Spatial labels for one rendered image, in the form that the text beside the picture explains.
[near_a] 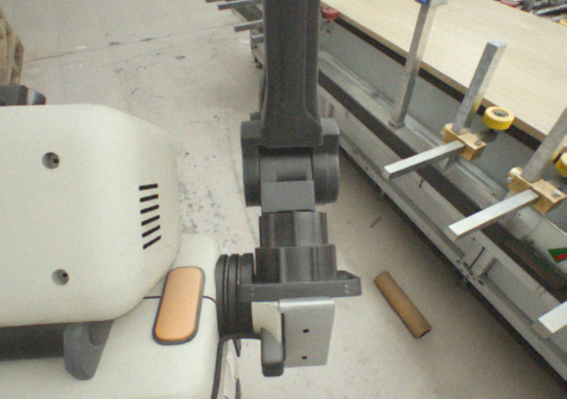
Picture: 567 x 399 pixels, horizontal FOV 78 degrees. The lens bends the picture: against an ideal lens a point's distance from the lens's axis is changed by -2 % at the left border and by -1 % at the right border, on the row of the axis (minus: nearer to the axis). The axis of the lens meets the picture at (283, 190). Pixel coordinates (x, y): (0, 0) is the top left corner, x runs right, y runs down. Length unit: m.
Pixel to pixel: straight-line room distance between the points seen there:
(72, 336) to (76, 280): 0.05
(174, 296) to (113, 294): 0.08
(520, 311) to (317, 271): 1.47
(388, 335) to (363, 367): 0.18
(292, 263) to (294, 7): 0.22
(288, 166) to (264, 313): 0.15
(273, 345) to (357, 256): 1.54
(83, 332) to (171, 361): 0.06
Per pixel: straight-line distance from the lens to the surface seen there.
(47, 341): 0.30
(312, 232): 0.35
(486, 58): 1.13
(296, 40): 0.32
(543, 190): 1.13
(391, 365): 1.64
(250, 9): 2.58
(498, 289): 1.77
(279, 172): 0.36
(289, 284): 0.33
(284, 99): 0.33
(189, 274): 0.33
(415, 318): 1.66
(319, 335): 0.35
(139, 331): 0.32
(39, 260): 0.26
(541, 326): 0.87
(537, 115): 1.35
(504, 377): 1.80
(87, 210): 0.25
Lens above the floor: 1.51
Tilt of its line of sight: 46 degrees down
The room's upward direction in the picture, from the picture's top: straight up
